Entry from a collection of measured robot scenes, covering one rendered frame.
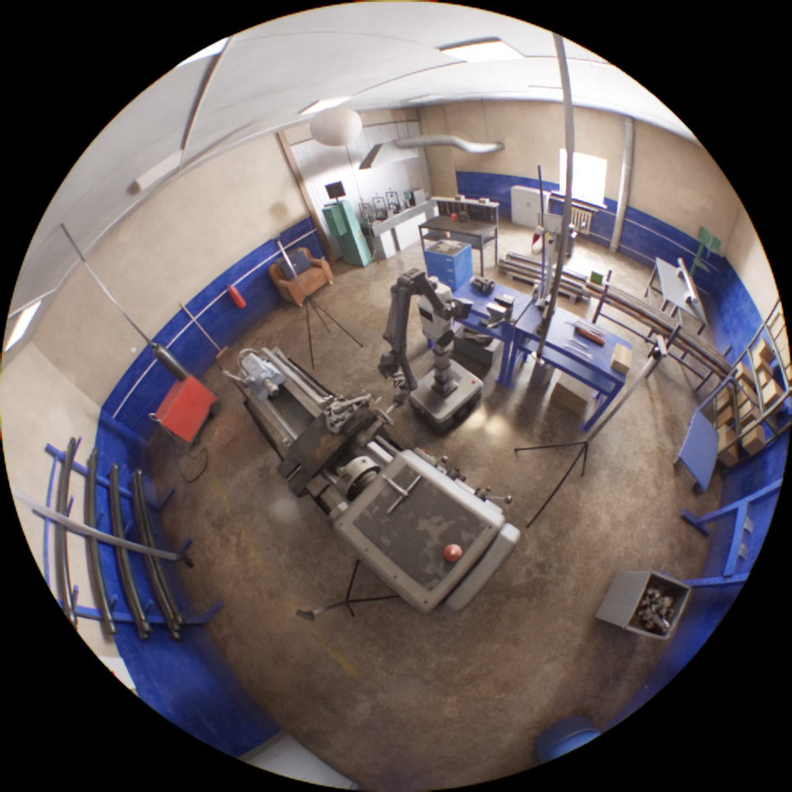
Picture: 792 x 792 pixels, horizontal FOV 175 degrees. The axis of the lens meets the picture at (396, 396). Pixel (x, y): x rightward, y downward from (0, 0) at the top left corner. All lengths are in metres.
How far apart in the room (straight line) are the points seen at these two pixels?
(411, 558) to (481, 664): 1.79
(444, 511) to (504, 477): 1.51
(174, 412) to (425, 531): 3.80
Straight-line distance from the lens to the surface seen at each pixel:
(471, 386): 2.60
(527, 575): 2.48
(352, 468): 1.32
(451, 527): 1.04
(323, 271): 5.29
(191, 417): 4.36
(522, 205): 7.19
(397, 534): 1.06
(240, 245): 5.38
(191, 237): 5.23
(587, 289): 3.47
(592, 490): 2.77
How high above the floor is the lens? 2.38
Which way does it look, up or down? 54 degrees down
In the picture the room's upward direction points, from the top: 21 degrees counter-clockwise
